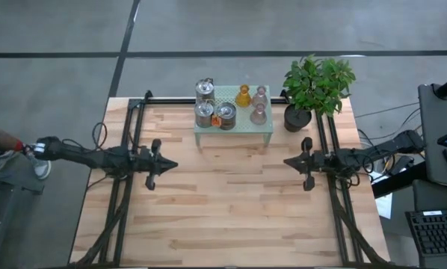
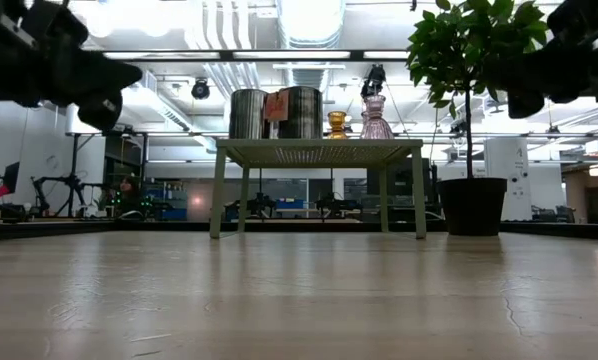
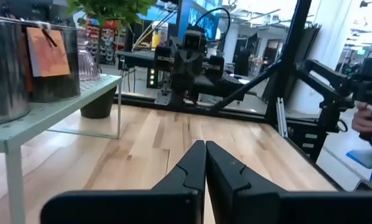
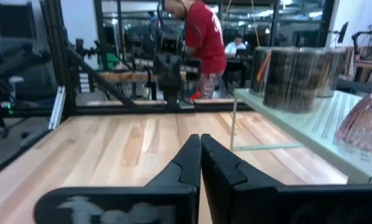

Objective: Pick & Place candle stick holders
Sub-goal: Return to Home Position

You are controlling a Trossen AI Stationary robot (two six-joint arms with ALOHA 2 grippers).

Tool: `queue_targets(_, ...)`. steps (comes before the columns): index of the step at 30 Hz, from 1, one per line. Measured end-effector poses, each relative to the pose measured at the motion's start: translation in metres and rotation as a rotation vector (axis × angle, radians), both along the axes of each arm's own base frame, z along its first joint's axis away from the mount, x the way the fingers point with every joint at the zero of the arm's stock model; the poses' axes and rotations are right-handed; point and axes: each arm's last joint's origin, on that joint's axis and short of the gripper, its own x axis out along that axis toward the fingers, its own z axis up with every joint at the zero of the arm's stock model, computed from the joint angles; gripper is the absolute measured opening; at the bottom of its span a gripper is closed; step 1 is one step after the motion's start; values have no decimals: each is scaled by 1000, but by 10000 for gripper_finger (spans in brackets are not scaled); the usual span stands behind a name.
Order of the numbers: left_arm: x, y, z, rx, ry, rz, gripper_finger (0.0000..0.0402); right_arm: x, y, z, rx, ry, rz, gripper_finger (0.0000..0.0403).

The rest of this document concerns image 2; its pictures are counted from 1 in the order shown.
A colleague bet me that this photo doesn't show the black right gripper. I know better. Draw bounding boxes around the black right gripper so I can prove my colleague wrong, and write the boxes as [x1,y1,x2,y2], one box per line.
[483,0,598,120]

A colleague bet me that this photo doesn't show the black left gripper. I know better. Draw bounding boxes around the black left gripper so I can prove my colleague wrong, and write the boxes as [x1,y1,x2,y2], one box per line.
[0,0,144,132]

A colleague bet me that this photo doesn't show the large ribbed metal tin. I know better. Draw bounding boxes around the large ribbed metal tin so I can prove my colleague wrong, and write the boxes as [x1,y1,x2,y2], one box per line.
[228,88,269,140]

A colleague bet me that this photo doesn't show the large pink glass candle holder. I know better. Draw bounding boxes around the large pink glass candle holder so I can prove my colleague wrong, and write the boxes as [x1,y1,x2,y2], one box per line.
[359,93,396,140]

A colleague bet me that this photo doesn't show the amber glass candle holder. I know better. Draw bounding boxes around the amber glass candle holder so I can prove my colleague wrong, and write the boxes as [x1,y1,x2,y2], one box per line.
[326,110,349,140]

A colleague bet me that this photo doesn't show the ribbed metal tin orange tag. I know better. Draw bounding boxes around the ribbed metal tin orange tag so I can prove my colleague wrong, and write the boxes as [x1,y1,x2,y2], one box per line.
[277,85,325,140]

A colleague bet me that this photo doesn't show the green leafy potted tree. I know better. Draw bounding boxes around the green leafy potted tree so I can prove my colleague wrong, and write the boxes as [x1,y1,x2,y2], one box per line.
[406,0,551,180]

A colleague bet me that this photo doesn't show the white cylindrical appliance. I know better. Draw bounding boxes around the white cylindrical appliance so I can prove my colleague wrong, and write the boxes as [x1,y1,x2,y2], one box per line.
[483,137,533,222]

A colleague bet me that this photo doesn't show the black tripod stand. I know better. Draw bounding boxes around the black tripod stand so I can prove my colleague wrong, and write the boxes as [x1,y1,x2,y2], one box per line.
[31,174,110,219]

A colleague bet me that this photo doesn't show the person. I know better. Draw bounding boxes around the person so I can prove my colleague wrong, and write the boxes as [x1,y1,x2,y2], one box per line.
[117,174,143,216]

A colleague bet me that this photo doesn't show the black ceiling spotlight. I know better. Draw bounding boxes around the black ceiling spotlight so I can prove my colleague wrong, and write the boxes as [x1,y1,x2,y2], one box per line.
[190,79,212,101]
[360,63,388,99]

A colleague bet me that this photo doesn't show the black plant pot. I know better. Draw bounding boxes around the black plant pot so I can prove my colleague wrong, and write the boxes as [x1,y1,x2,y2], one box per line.
[436,177,509,237]

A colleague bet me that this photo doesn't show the orange paper tag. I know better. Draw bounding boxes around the orange paper tag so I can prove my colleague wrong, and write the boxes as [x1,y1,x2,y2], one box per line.
[264,89,291,123]

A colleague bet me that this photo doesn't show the black background robot stand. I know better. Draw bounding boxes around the black background robot stand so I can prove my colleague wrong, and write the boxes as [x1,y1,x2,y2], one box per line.
[313,192,364,224]
[231,192,278,221]

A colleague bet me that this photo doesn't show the pale green metal shelf table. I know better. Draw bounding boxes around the pale green metal shelf table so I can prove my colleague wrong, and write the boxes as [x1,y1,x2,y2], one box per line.
[209,138,428,240]

